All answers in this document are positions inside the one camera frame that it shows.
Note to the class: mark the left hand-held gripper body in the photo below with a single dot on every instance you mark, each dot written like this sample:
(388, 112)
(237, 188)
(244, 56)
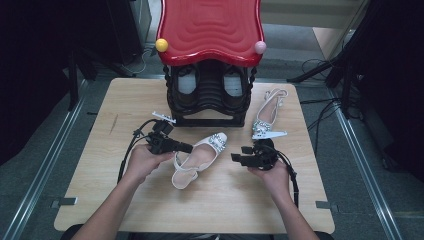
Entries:
(160, 140)

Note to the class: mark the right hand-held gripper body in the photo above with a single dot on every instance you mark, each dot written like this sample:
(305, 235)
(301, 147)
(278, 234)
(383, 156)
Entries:
(263, 155)

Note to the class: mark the white jewelled slingback shoe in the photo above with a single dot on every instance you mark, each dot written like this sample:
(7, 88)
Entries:
(266, 115)
(200, 156)

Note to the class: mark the black leather shoe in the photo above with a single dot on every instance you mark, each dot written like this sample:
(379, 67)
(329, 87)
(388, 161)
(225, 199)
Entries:
(187, 83)
(233, 85)

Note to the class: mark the red and black shoe rack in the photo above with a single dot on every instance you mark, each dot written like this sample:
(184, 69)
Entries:
(210, 30)

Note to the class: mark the person's right hand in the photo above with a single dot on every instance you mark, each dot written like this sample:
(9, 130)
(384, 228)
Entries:
(273, 180)

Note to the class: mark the person's left hand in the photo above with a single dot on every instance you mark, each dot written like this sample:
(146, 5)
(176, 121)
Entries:
(143, 165)

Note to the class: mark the yellow ball knob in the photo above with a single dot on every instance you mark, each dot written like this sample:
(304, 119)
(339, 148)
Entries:
(161, 45)

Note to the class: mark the black tripod stand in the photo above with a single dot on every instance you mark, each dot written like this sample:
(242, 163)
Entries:
(316, 70)

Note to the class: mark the person's right leg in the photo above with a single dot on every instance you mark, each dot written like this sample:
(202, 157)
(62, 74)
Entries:
(325, 236)

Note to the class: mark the person's leg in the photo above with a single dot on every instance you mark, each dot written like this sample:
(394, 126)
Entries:
(325, 236)
(69, 233)

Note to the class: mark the black metal stand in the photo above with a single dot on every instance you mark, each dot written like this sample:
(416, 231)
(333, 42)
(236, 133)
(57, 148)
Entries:
(72, 86)

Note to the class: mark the pink ball knob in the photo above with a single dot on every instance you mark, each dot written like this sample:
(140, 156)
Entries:
(260, 47)

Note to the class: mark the dark cabinet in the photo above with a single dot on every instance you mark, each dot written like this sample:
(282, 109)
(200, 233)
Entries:
(128, 30)

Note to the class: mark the person's left leg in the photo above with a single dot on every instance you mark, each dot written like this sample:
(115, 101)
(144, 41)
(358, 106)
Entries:
(69, 233)

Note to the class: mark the beige board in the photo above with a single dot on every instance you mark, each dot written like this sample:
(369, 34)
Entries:
(328, 36)

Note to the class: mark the black curtain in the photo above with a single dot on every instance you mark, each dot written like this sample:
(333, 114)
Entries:
(396, 83)
(33, 66)

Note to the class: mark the grey table edge bracket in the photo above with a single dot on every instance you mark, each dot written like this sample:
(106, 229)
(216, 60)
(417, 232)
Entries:
(65, 202)
(328, 206)

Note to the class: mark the metal floor rail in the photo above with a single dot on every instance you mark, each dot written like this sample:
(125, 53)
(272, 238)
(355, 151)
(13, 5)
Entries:
(43, 166)
(366, 173)

